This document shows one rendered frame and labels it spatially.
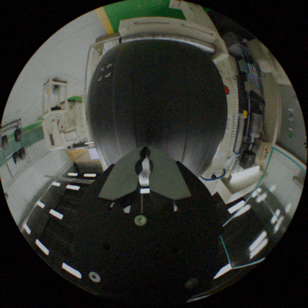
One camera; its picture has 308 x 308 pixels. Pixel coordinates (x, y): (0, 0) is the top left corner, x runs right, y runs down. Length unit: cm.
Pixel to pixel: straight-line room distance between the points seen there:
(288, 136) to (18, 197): 1188
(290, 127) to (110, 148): 76
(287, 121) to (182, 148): 65
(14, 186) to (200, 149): 1109
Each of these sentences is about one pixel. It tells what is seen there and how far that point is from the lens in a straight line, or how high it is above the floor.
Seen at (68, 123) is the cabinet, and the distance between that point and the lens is 451.
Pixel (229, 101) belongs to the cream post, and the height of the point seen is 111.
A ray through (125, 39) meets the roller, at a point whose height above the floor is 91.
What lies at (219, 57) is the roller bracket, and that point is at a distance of 45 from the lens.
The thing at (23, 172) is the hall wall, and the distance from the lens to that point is 1112.
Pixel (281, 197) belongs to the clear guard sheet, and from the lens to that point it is 72.
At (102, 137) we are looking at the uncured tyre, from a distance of 16.
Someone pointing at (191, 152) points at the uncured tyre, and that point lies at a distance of 16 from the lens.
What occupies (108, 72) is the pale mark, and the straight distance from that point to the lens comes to 16.
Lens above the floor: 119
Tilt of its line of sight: 24 degrees up
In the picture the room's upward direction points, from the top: 177 degrees clockwise
